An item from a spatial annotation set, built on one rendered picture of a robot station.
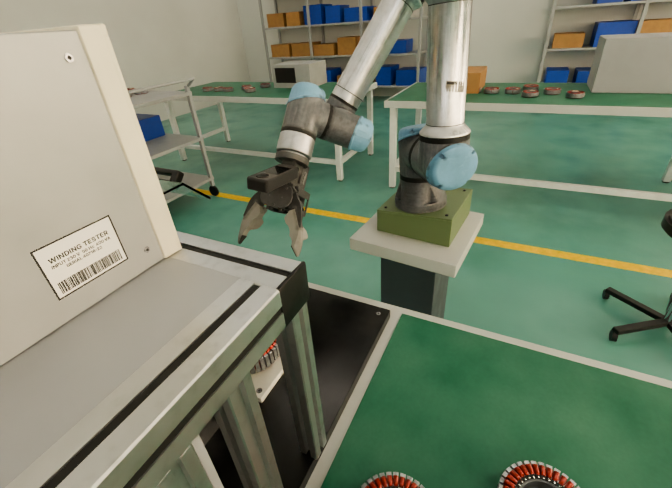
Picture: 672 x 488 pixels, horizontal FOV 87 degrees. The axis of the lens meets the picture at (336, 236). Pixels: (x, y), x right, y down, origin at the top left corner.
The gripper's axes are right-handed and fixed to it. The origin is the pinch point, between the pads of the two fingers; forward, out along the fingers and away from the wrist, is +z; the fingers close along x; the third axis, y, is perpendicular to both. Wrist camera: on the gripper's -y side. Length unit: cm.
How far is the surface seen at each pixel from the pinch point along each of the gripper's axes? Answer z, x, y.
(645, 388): 9, -69, 13
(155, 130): -78, 226, 160
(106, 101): -8.5, -8.7, -43.7
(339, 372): 18.7, -20.1, 1.0
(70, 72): -9.3, -8.3, -46.4
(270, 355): 18.3, -8.5, -4.0
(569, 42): -368, -118, 458
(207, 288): 4.6, -16.5, -36.1
